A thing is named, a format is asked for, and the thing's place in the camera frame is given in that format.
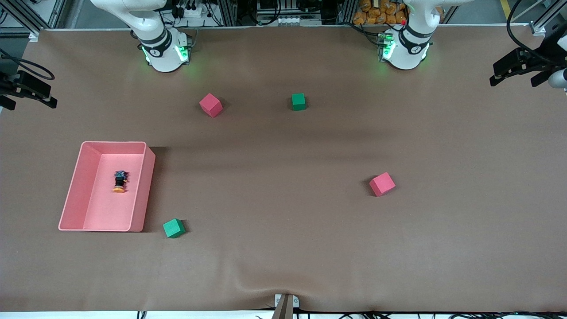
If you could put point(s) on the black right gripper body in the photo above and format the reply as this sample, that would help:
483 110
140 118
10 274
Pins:
9 84

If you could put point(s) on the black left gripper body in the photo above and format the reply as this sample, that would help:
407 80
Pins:
538 60

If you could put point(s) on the orange-capped black push button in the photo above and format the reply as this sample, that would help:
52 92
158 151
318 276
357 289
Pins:
119 181

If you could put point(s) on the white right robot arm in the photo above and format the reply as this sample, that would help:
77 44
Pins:
155 40

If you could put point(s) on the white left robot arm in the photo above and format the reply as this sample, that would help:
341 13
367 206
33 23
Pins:
409 44

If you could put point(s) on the pink plastic bin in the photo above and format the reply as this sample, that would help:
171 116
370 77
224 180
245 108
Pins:
93 204

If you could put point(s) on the orange mesh bag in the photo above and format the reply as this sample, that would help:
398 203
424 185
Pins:
376 13

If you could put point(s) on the pink foam cube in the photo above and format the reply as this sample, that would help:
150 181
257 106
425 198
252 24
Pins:
211 105
382 184

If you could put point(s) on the white power strip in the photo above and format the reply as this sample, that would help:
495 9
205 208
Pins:
192 12

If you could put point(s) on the green foam cube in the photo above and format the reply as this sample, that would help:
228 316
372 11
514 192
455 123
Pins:
298 102
173 228

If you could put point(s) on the white connector block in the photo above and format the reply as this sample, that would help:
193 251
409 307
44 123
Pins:
294 20

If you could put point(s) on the brown table mat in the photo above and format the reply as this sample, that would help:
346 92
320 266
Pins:
283 248

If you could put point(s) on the aluminium frame profile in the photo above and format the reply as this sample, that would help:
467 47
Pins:
22 15
542 20

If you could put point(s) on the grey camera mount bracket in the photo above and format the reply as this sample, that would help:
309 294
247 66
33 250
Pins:
285 305

